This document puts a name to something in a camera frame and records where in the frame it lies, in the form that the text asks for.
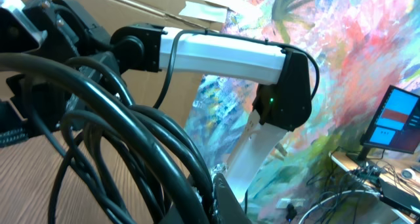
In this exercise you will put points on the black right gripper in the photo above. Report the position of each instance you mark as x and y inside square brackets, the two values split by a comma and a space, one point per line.
[76, 52]

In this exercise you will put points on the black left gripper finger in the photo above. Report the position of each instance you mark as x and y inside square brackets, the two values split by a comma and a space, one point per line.
[225, 208]

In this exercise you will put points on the computer monitor blue screen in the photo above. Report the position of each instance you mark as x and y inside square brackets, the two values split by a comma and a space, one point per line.
[394, 126]

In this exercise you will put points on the white tape strips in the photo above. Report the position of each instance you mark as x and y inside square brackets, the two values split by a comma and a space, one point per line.
[217, 10]

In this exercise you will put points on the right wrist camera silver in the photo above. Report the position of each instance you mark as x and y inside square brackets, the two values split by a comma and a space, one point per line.
[18, 33]

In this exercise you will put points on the colourful cloth at wall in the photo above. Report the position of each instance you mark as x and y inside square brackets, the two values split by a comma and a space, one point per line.
[361, 47]

